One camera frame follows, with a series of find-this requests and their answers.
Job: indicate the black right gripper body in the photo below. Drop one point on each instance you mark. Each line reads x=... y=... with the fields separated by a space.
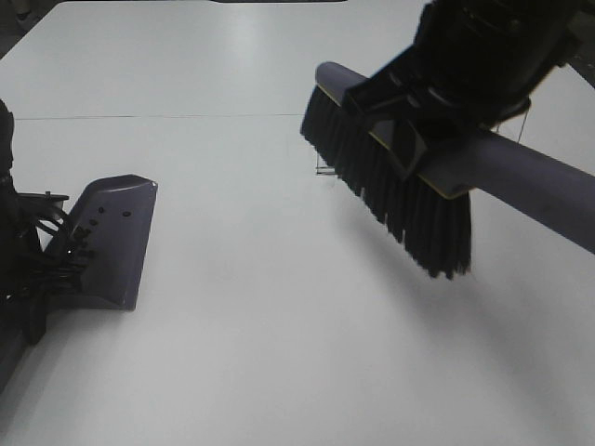
x=478 y=62

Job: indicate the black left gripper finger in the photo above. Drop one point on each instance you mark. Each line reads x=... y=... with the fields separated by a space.
x=33 y=319

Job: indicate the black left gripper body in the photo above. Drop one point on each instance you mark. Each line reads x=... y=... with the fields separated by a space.
x=28 y=270

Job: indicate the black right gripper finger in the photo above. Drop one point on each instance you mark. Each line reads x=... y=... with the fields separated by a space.
x=407 y=148
x=383 y=97

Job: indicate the pile of coffee beans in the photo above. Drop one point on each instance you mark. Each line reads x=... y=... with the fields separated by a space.
x=102 y=234

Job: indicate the purple brush black bristles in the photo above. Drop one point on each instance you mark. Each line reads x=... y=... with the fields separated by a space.
x=428 y=211

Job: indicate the purple plastic dustpan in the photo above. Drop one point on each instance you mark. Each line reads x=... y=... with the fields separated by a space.
x=114 y=287

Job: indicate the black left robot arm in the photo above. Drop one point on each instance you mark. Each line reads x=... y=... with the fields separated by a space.
x=12 y=216

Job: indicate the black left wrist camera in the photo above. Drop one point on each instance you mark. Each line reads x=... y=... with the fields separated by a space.
x=43 y=204

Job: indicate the chrome wire dish rack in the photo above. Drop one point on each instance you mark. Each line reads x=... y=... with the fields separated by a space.
x=512 y=129

